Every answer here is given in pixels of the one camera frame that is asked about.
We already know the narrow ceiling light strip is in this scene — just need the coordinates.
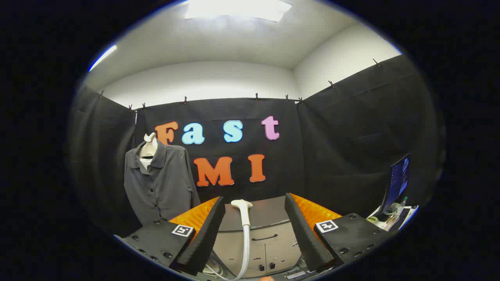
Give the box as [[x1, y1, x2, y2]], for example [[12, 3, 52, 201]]
[[88, 45, 118, 72]]

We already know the computer monitor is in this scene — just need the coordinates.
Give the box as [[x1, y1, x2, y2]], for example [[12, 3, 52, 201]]
[[381, 153, 411, 213]]

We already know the grey button shirt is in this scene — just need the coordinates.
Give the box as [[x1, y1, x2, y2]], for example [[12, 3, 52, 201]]
[[124, 141, 201, 226]]

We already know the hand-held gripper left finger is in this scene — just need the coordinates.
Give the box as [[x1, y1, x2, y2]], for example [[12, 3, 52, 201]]
[[121, 196, 226, 277]]

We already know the cluttered white desk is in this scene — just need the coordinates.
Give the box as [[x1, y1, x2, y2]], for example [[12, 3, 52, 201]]
[[367, 203, 419, 232]]

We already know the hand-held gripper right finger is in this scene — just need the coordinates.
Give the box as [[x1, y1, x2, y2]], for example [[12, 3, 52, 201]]
[[284, 193, 395, 273]]

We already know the grey cabinet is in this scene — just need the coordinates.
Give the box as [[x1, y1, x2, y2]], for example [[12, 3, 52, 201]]
[[213, 196, 309, 279]]

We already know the white mannequin torso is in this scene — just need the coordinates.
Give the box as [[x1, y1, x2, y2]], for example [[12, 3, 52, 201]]
[[139, 133, 159, 171]]

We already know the rectangular ceiling light panel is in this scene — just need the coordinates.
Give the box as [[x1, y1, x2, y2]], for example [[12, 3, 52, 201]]
[[184, 0, 293, 22]]

